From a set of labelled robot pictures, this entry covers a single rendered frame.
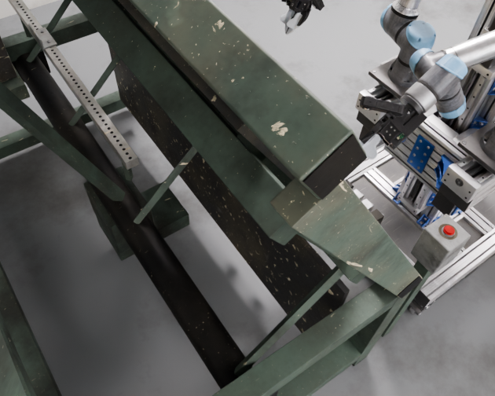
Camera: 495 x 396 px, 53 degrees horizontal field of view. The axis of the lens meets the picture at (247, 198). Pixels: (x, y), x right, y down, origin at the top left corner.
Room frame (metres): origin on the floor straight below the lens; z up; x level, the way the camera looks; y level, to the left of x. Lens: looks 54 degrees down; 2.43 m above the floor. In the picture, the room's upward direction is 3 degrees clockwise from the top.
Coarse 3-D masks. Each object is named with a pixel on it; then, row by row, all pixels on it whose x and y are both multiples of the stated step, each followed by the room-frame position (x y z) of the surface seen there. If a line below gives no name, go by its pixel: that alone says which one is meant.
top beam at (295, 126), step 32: (160, 0) 0.79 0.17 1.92; (192, 0) 0.76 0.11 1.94; (160, 32) 0.73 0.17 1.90; (192, 32) 0.70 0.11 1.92; (224, 32) 0.68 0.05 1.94; (192, 64) 0.65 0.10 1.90; (224, 64) 0.63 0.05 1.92; (256, 64) 0.61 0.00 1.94; (224, 96) 0.58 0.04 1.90; (256, 96) 0.56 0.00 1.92; (288, 96) 0.55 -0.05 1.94; (256, 128) 0.51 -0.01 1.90; (288, 128) 0.50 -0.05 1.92; (320, 128) 0.49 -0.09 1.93; (288, 160) 0.45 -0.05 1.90; (320, 160) 0.44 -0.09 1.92; (352, 160) 0.48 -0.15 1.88; (320, 192) 0.45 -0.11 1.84
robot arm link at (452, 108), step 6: (456, 96) 1.02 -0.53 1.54; (462, 96) 1.04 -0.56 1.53; (438, 102) 1.02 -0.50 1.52; (444, 102) 1.02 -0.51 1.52; (450, 102) 1.01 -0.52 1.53; (456, 102) 1.02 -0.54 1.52; (462, 102) 1.03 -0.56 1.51; (438, 108) 1.04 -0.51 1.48; (444, 108) 1.02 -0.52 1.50; (450, 108) 1.02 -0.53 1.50; (456, 108) 1.02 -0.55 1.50; (462, 108) 1.03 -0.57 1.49; (444, 114) 1.03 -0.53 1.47; (450, 114) 1.03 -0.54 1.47; (456, 114) 1.03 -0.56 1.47
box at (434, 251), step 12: (444, 216) 1.07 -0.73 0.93; (432, 228) 1.01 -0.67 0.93; (456, 228) 1.02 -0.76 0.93; (420, 240) 1.00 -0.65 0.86; (432, 240) 0.97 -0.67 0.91; (444, 240) 0.96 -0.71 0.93; (456, 240) 0.97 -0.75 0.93; (420, 252) 0.98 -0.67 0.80; (432, 252) 0.96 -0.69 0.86; (444, 252) 0.93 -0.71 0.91; (456, 252) 0.97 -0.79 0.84; (432, 264) 0.94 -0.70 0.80; (444, 264) 0.95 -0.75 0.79
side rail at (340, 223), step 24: (288, 192) 0.48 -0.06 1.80; (336, 192) 0.47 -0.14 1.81; (288, 216) 0.44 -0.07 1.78; (312, 216) 0.45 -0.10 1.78; (336, 216) 0.49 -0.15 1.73; (360, 216) 0.53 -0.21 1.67; (312, 240) 0.46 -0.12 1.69; (336, 240) 0.50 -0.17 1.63; (360, 240) 0.55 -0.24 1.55; (384, 240) 0.61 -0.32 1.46; (360, 264) 0.58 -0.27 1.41; (384, 264) 0.65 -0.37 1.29; (408, 264) 0.74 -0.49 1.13
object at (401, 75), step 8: (392, 64) 1.74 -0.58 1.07; (400, 64) 1.69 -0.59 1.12; (408, 64) 1.66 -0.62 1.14; (392, 72) 1.69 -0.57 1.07; (400, 72) 1.67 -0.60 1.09; (408, 72) 1.66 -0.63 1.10; (392, 80) 1.68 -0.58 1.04; (400, 80) 1.65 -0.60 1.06; (408, 80) 1.66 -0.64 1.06; (416, 80) 1.65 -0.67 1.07
